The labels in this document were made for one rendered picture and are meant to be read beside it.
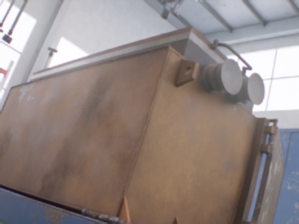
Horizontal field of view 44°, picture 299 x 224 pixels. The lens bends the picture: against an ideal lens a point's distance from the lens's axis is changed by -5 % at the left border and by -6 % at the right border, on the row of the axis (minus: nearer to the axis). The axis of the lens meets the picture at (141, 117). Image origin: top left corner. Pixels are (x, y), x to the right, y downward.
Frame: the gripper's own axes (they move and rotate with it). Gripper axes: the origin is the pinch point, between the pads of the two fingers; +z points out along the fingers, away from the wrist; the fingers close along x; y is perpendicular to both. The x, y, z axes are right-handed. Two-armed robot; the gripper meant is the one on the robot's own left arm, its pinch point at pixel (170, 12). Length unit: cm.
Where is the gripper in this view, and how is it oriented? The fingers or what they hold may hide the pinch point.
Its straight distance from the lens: 158.1
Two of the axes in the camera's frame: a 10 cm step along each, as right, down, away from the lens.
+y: -7.0, -4.1, -5.8
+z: -2.9, 9.1, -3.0
